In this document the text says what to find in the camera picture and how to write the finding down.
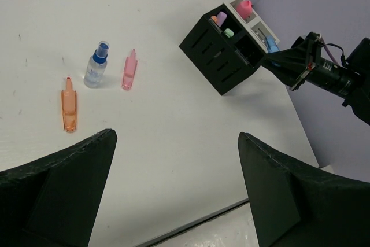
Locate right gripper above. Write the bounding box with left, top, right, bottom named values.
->
left=261, top=32, right=361, bottom=99

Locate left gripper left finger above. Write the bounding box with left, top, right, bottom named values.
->
left=1, top=129, right=117, bottom=246

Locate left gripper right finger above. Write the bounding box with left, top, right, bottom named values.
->
left=238, top=133, right=369, bottom=246

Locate blue highlighter pen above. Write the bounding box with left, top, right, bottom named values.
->
left=265, top=36, right=280, bottom=53

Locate green highlighter pen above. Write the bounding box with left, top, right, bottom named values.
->
left=223, top=28, right=234, bottom=38

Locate pink capped colourful tube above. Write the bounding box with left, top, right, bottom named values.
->
left=235, top=0, right=253, bottom=20

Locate purple highlighter pen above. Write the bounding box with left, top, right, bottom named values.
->
left=216, top=11, right=227, bottom=27

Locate orange frosted marker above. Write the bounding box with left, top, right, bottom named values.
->
left=210, top=16, right=218, bottom=23

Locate orange translucent highlighter pen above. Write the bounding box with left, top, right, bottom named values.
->
left=61, top=76, right=77, bottom=133

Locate pink highlighter pen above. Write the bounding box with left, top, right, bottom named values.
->
left=121, top=49, right=138, bottom=90

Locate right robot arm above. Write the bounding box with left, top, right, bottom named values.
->
left=261, top=32, right=369, bottom=124

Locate white organizer container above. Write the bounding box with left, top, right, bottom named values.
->
left=224, top=0, right=280, bottom=53

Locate black organizer container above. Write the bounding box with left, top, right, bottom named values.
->
left=179, top=4, right=266, bottom=95

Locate blue spray bottle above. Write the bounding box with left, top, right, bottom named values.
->
left=84, top=41, right=110, bottom=88

